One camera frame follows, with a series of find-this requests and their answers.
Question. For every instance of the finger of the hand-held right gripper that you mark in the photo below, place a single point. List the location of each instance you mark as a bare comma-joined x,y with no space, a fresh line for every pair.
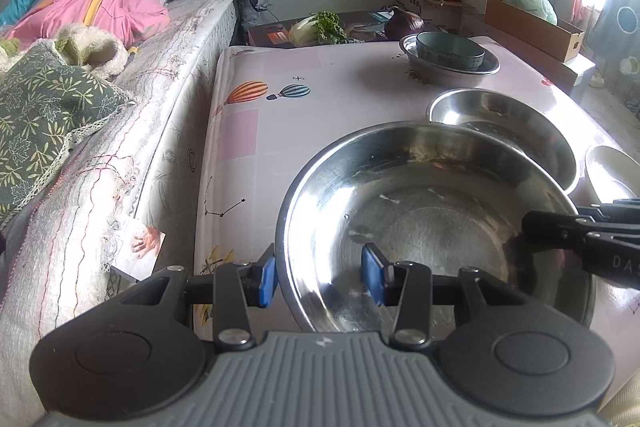
620,209
550,224

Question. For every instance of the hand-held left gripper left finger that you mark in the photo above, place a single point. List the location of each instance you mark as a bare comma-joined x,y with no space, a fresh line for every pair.
267,279

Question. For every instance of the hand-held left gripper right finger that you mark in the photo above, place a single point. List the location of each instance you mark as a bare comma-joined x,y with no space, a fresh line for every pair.
372,277

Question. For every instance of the large steel bowl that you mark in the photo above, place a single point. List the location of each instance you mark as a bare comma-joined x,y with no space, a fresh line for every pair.
425,207

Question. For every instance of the small steel bowl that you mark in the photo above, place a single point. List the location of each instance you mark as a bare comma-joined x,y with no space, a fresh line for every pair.
450,77

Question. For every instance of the teal ceramic bowl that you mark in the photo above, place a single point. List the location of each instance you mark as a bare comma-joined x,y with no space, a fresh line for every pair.
450,52

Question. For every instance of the white floral plate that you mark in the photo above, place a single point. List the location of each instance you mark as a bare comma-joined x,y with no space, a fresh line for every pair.
610,172

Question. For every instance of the medium steel bowl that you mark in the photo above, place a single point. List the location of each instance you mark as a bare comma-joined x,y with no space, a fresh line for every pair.
525,142

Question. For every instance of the photo card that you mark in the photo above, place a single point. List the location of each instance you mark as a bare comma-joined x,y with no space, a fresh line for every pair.
147,242

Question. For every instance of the pink printed tablecloth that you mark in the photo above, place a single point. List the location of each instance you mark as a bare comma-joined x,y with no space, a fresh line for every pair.
250,132

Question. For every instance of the teal patterned cloth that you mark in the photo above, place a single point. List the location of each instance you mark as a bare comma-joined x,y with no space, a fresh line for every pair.
615,22

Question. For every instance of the long brown cardboard box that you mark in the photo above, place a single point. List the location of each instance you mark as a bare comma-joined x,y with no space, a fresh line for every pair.
525,24

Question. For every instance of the large brown cardboard box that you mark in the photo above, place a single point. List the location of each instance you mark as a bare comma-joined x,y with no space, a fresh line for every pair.
480,27

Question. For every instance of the white lace bed cover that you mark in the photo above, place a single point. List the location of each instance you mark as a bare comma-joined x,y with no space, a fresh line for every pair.
50,257

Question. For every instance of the dark printed flat box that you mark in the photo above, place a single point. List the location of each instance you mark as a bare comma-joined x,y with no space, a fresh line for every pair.
270,37

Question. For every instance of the open printed cardboard box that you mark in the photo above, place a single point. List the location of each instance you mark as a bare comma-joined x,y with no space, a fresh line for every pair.
435,4

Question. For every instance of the red onion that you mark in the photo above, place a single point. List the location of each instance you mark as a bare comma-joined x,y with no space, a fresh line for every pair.
402,24

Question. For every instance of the napa cabbage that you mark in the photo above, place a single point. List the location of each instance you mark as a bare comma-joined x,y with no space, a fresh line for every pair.
305,32

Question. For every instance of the white quilted mattress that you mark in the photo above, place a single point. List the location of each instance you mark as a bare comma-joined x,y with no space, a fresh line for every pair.
190,37

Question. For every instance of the green leaf-print pillow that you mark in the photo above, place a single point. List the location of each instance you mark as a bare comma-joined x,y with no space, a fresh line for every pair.
45,117

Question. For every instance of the white fleece blanket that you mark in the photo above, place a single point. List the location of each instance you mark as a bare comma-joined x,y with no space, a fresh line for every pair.
85,44

